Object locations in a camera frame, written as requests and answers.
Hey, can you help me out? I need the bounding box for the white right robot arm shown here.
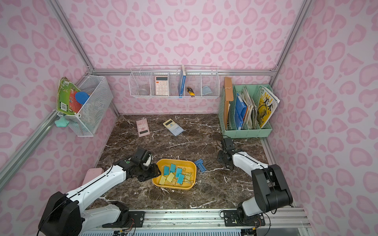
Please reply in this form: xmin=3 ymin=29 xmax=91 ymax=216
xmin=218 ymin=137 xmax=293 ymax=228

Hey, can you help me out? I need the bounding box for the brown folder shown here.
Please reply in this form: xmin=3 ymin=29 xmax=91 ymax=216
xmin=223 ymin=77 xmax=234 ymax=129

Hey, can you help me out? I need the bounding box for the blue folder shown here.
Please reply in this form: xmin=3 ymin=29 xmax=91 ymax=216
xmin=234 ymin=93 xmax=247 ymax=130

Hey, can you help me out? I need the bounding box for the metal base rail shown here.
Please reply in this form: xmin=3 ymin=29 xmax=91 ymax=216
xmin=84 ymin=207 xmax=314 ymax=236

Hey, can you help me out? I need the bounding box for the white wire basket left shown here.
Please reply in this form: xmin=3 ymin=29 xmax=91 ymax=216
xmin=58 ymin=75 xmax=113 ymax=137

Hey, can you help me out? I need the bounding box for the yellow binder clip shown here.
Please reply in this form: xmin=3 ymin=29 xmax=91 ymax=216
xmin=181 ymin=168 xmax=195 ymax=183
xmin=166 ymin=173 xmax=175 ymax=183
xmin=159 ymin=176 xmax=167 ymax=185

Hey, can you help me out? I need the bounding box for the blue book in basket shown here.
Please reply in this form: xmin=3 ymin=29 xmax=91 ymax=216
xmin=178 ymin=65 xmax=187 ymax=98

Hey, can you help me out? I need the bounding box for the yellow black small tool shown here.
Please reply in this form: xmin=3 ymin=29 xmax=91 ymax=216
xmin=187 ymin=87 xmax=195 ymax=97

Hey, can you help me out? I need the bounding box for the teal binder clip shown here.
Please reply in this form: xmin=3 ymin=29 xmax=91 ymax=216
xmin=177 ymin=174 xmax=193 ymax=185
xmin=163 ymin=166 xmax=170 ymax=176
xmin=170 ymin=164 xmax=176 ymax=173
xmin=175 ymin=168 xmax=183 ymax=179

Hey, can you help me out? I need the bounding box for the blue binder clip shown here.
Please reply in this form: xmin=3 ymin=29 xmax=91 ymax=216
xmin=195 ymin=159 xmax=203 ymax=166
xmin=197 ymin=163 xmax=207 ymax=173

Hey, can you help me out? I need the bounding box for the yellow blue calculator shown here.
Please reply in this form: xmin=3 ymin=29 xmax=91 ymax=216
xmin=163 ymin=119 xmax=184 ymax=137

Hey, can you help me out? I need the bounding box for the blue round disc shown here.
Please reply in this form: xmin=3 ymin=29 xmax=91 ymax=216
xmin=75 ymin=91 xmax=90 ymax=105

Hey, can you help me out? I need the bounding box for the pink calculator in basket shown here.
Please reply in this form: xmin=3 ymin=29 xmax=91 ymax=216
xmin=155 ymin=76 xmax=169 ymax=96

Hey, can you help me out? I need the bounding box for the mint star toy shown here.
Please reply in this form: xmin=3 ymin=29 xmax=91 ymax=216
xmin=55 ymin=116 xmax=69 ymax=128

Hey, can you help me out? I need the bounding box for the clear tape roll in basket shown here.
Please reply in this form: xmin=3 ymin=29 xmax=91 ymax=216
xmin=138 ymin=86 xmax=151 ymax=96

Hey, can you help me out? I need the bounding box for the pink calculator on table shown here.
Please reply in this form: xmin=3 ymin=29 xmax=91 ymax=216
xmin=136 ymin=118 xmax=150 ymax=137

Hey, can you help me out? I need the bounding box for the yellow plastic storage box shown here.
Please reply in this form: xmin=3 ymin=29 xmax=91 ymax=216
xmin=152 ymin=159 xmax=197 ymax=190

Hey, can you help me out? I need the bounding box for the green snack package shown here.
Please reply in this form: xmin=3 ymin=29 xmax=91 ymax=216
xmin=57 ymin=77 xmax=82 ymax=115

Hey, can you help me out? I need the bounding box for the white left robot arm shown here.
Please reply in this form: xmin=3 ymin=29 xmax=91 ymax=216
xmin=37 ymin=147 xmax=161 ymax=236

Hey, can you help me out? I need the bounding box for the green plastic file organizer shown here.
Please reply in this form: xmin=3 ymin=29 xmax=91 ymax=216
xmin=218 ymin=84 xmax=273 ymax=139

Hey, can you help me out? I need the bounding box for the yellow art magazine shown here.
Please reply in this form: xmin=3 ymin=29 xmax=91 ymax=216
xmin=257 ymin=86 xmax=280 ymax=128

